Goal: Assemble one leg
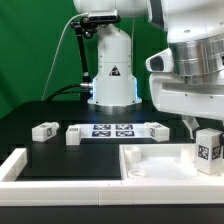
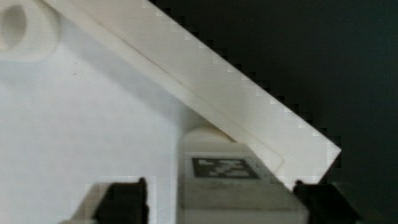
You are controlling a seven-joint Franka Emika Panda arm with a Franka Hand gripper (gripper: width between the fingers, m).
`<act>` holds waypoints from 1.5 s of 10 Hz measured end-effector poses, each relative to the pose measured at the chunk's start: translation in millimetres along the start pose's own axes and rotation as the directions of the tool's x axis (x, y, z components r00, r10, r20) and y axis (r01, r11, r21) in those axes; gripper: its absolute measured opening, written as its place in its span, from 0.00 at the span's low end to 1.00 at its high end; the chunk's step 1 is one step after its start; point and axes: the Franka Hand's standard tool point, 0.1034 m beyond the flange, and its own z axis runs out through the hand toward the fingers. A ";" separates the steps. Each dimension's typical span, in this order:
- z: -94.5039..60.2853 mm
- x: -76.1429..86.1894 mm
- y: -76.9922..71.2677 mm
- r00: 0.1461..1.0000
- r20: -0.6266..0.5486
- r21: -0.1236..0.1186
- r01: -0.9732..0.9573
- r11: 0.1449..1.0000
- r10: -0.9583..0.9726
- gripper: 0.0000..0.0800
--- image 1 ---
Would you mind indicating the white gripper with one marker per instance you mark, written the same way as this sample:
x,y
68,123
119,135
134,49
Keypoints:
x,y
170,94

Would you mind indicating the white square tabletop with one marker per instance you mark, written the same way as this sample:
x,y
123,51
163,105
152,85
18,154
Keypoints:
x,y
159,161

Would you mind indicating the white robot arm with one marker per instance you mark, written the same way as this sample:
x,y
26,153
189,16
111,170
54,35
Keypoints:
x,y
187,78

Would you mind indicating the white U-shaped fence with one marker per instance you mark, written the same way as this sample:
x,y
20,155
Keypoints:
x,y
131,191

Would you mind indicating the fiducial marker sheet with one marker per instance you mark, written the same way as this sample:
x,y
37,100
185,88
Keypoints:
x,y
113,131

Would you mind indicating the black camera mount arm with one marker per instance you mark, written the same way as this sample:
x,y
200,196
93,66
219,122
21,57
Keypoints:
x,y
81,33

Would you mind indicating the grey camera on mount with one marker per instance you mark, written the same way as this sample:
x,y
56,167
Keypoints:
x,y
102,17

